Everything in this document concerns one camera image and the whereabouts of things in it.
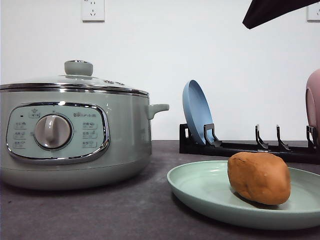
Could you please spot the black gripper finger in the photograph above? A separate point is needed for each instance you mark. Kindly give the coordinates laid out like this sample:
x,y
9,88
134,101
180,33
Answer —
x,y
263,11

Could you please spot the brown potato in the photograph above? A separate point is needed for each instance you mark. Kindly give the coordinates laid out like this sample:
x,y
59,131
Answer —
x,y
260,177

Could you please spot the green plate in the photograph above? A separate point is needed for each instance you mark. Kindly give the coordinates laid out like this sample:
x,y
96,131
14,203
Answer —
x,y
205,187

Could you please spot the glass steamer lid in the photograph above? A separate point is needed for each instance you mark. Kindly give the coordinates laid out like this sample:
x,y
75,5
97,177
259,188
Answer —
x,y
78,78

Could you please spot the pink plate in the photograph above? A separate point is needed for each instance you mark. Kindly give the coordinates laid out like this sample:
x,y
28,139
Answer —
x,y
312,99

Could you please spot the blue plate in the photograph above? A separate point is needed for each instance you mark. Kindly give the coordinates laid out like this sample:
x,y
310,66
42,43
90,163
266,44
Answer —
x,y
196,109

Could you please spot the black plate rack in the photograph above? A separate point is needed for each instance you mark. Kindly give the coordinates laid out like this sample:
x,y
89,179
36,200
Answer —
x,y
213,146

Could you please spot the green electric steamer pot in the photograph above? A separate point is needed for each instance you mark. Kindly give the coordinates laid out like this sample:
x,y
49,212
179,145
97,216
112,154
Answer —
x,y
74,138

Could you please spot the grey table mat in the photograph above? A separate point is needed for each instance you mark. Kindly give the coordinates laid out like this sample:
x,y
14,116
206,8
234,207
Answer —
x,y
141,207

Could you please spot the white wall socket right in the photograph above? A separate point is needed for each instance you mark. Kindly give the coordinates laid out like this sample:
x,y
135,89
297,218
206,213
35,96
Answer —
x,y
312,14

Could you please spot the white wall socket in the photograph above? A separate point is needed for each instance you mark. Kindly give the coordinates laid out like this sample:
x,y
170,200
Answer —
x,y
312,14
93,11

